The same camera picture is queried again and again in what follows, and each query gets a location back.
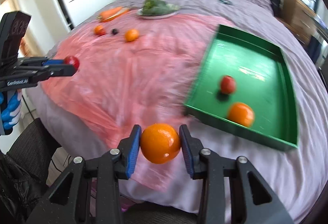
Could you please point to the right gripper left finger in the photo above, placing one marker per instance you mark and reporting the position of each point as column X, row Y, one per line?
column 87, row 190

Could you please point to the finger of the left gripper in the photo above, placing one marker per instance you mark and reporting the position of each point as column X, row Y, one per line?
column 59, row 70
column 51, row 61

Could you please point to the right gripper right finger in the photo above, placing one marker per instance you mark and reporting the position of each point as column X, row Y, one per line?
column 252, row 199

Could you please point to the red apple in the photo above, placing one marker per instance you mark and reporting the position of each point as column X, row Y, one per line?
column 101, row 32
column 71, row 60
column 227, row 85

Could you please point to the orange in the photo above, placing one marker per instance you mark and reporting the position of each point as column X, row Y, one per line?
column 242, row 114
column 97, row 28
column 131, row 35

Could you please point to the dark purple plum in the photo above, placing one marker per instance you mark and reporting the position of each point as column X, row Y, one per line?
column 114, row 31

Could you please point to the orange small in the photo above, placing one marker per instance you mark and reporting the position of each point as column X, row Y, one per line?
column 160, row 143

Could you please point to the blue white gloved left hand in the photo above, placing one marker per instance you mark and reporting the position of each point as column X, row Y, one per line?
column 11, row 103

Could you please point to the black jacket sleeve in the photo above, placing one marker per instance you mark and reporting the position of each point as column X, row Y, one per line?
column 22, row 186

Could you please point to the orange carrot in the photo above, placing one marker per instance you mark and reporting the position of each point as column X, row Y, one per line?
column 108, row 13

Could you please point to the pink plastic sheet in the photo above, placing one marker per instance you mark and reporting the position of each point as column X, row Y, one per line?
column 120, row 84

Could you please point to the orange oval dish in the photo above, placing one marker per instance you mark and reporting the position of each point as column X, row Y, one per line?
column 121, row 12

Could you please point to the white patterned plate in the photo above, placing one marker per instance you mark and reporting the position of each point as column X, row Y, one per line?
column 177, row 8

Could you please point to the green bok choy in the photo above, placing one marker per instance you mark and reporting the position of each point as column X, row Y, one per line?
column 156, row 8

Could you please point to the green rectangular tray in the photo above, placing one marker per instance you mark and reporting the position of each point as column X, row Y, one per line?
column 263, row 82

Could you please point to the dark blue tote bag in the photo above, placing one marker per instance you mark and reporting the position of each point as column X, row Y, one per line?
column 314, row 47

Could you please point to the small dark object on bed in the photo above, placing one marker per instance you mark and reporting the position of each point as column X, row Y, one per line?
column 226, row 2

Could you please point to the wooden drawer chest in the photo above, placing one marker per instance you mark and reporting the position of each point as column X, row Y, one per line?
column 297, row 17

